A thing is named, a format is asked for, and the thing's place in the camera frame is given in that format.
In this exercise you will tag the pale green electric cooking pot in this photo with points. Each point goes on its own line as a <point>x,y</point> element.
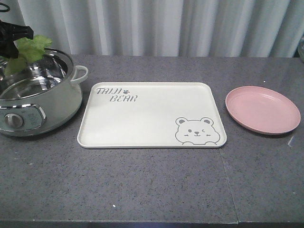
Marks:
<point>43,96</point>

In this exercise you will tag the white pleated curtain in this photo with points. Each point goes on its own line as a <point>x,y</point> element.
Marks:
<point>168,28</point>

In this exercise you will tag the cream bear serving tray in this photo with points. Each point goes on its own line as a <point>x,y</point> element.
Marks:
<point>151,115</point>

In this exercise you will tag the green lettuce leaf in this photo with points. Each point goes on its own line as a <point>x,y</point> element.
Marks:
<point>30,51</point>

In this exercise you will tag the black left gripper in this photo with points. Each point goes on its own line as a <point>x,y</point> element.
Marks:
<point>8,34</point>

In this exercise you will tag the pink round plate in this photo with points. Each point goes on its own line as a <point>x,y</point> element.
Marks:
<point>262,110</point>

